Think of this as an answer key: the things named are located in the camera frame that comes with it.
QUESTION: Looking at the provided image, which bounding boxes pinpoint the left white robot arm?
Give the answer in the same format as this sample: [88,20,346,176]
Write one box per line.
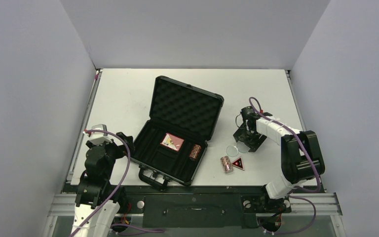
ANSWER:
[70,129,135,237]

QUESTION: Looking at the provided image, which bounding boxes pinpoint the poker chip roll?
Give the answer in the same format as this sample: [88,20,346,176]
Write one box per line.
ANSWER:
[220,156,233,174]
[189,144,202,160]

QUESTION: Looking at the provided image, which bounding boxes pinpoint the purple cable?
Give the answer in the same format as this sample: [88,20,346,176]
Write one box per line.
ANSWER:
[248,96,323,194]
[70,129,131,237]

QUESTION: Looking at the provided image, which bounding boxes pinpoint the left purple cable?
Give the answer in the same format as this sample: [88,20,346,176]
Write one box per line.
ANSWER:
[70,129,131,237]

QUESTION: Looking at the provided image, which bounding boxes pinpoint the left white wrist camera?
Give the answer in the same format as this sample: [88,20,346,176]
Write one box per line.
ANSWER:
[83,124,112,146]

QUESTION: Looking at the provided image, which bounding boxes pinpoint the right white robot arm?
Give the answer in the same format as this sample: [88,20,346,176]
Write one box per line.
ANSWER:
[233,106,325,211]

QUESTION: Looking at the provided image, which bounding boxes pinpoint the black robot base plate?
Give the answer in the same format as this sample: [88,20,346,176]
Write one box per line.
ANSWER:
[112,186,326,229]

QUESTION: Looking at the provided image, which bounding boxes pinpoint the clear round disc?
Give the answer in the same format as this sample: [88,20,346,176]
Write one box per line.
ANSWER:
[226,145,238,157]
[236,142,250,154]

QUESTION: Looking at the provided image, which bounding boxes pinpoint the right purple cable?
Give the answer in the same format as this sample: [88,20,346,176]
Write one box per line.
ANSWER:
[248,96,323,194]

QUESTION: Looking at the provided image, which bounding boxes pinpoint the red black triangular card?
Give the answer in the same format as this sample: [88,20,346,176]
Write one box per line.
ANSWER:
[231,157,245,171]

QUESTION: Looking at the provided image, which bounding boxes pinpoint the black foam-lined carrying case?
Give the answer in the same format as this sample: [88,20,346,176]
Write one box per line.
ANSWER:
[132,76,224,191]

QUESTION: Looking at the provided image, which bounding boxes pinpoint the red playing card box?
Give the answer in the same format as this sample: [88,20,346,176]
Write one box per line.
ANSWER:
[160,133,185,152]

